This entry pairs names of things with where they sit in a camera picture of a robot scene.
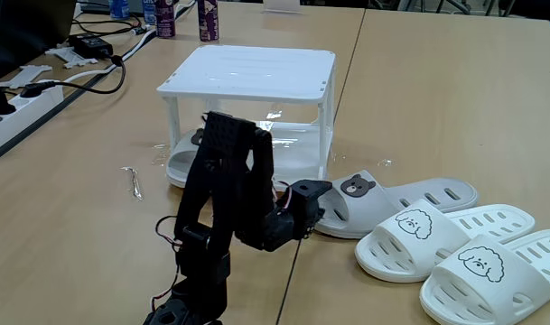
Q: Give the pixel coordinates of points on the grey bear slipper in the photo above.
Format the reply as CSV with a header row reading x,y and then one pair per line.
x,y
179,164
369,207

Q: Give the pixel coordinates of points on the white dog slipper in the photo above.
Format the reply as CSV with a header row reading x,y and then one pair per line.
x,y
405,244
478,289

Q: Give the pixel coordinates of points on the white two-tier shoe rack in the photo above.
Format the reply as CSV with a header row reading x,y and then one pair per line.
x,y
256,72

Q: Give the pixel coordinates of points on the clear tape strip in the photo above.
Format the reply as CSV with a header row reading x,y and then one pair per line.
x,y
161,153
134,185
384,162

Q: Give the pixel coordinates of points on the purple drink can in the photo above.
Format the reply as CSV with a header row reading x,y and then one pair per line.
x,y
164,20
208,22

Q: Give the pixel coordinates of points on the blue drink can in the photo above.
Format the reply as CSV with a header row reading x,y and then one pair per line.
x,y
149,11
118,8

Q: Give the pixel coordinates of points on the black power adapter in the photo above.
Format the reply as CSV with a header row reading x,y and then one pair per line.
x,y
91,45

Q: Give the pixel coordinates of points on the white flat plastic part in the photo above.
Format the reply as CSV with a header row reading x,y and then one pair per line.
x,y
24,74
71,56

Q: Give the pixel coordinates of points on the white power strip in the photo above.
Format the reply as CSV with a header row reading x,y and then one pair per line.
x,y
17,119

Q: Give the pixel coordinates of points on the black power plug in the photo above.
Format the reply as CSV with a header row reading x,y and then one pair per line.
x,y
1,106

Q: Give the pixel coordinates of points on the black laptop screen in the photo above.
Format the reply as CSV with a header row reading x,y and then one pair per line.
x,y
30,31

